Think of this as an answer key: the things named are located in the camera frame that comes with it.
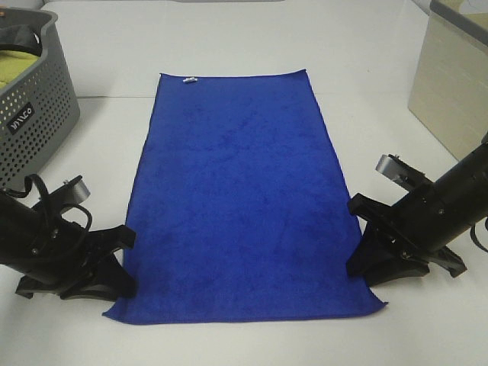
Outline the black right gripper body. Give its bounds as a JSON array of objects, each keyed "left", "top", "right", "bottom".
[{"left": 347, "top": 194, "right": 466, "bottom": 278}]

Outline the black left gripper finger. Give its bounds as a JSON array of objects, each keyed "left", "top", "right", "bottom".
[
  {"left": 15, "top": 275, "right": 59, "bottom": 299},
  {"left": 60, "top": 254, "right": 137, "bottom": 301}
]

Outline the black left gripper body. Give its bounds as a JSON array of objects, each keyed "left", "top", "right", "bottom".
[{"left": 14, "top": 225, "right": 136, "bottom": 299}]

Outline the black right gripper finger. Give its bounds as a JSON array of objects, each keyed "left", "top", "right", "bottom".
[
  {"left": 366, "top": 248, "right": 429, "bottom": 287},
  {"left": 346, "top": 223, "right": 393, "bottom": 277}
]

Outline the blue microfiber towel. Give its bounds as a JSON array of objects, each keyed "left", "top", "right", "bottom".
[{"left": 106, "top": 70, "right": 384, "bottom": 325}]

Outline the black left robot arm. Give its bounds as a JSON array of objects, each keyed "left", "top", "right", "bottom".
[{"left": 1, "top": 174, "right": 137, "bottom": 301}]

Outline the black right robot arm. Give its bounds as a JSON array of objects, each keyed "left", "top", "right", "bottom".
[{"left": 346, "top": 139, "right": 487, "bottom": 286}]

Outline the beige storage box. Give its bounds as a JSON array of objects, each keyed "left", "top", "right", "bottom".
[{"left": 408, "top": 1, "right": 487, "bottom": 159}]

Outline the grey perforated laundry basket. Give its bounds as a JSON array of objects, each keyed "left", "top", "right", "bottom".
[{"left": 1, "top": 8, "right": 80, "bottom": 190}]

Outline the yellow-green towel in basket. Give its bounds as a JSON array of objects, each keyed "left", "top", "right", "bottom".
[{"left": 0, "top": 50, "right": 39, "bottom": 92}]

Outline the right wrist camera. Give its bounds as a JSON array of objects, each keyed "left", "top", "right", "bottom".
[{"left": 375, "top": 154, "right": 430, "bottom": 191}]

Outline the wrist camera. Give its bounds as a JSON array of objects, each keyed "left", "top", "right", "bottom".
[
  {"left": 375, "top": 154, "right": 430, "bottom": 191},
  {"left": 48, "top": 175, "right": 91, "bottom": 207}
]

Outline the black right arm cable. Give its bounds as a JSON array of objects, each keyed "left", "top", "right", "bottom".
[{"left": 468, "top": 217, "right": 488, "bottom": 253}]

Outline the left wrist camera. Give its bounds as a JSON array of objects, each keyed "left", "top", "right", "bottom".
[{"left": 48, "top": 175, "right": 91, "bottom": 207}]

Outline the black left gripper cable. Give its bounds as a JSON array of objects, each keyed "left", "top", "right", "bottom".
[{"left": 3, "top": 173, "right": 94, "bottom": 233}]

